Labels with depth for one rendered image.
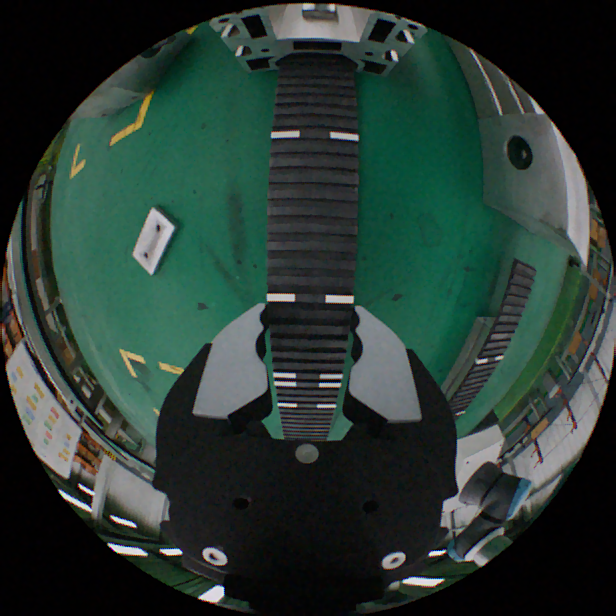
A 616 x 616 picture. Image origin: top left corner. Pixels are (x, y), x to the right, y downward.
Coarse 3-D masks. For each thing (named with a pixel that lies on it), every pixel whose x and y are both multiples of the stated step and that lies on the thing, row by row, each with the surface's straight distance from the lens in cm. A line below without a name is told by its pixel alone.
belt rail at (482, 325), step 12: (480, 324) 23; (492, 324) 25; (468, 336) 25; (480, 336) 23; (468, 348) 25; (480, 348) 23; (456, 360) 26; (468, 360) 25; (456, 372) 26; (444, 384) 28; (456, 384) 26
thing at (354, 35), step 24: (216, 24) 14; (240, 24) 14; (264, 24) 14; (288, 24) 17; (312, 24) 17; (336, 24) 17; (360, 24) 16; (384, 24) 16; (408, 24) 14; (240, 48) 17; (264, 48) 16; (288, 48) 16; (312, 48) 16; (336, 48) 16; (360, 48) 16; (384, 48) 16; (408, 48) 15; (360, 72) 18; (384, 72) 18
